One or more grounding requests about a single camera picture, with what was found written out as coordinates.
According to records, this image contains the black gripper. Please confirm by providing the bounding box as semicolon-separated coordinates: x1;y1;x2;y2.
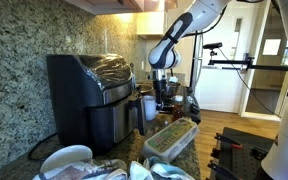
152;69;168;111

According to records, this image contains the white ceramic mug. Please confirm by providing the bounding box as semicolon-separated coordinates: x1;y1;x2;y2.
143;95;158;122

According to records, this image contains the amber honey bottle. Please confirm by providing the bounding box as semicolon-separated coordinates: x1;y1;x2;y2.
172;95;185;123

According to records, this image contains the small steel bowl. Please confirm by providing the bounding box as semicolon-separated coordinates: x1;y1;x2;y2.
136;82;155;96

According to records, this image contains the organic egg carton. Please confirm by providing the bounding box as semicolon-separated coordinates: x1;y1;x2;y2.
142;117;200;163

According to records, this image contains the black vertical stand pole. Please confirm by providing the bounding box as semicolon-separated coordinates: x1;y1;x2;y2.
189;31;200;95

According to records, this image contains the white teal dish towel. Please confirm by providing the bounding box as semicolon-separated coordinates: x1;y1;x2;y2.
32;156;196;180

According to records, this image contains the black coffee maker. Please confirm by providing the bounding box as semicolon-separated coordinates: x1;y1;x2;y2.
46;53;148;155

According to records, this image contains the black clamp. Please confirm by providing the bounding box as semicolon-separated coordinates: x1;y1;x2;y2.
207;160;234;180

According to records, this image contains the black perforated work table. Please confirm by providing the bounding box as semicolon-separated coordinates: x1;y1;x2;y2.
208;126;278;180

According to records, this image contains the white plate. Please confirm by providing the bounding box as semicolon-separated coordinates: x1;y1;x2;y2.
39;144;94;174

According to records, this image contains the black camera on boom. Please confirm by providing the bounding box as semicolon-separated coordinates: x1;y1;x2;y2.
202;42;224;51

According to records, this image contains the red handled clamp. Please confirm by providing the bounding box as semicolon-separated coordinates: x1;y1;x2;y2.
213;132;244;150

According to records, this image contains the black camera cable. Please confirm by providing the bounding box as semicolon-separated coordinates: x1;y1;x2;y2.
217;48;282;118

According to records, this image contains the black air fryer cable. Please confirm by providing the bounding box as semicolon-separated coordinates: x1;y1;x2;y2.
27;133;60;162

